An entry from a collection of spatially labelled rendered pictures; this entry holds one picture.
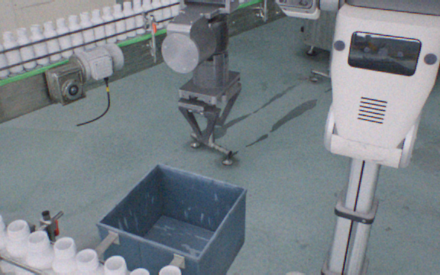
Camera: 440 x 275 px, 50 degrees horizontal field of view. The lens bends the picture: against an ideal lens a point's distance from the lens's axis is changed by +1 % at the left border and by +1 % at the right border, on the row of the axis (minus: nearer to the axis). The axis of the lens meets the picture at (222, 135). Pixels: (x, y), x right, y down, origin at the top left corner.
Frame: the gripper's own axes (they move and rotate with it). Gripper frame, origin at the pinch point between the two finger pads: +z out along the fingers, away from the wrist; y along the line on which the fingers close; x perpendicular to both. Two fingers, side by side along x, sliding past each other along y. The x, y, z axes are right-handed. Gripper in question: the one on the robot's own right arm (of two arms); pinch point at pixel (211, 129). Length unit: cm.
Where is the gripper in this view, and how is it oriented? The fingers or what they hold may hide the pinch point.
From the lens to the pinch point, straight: 80.1
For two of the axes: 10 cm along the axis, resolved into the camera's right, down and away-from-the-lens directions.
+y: -4.1, 4.7, -7.8
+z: 0.0, 8.6, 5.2
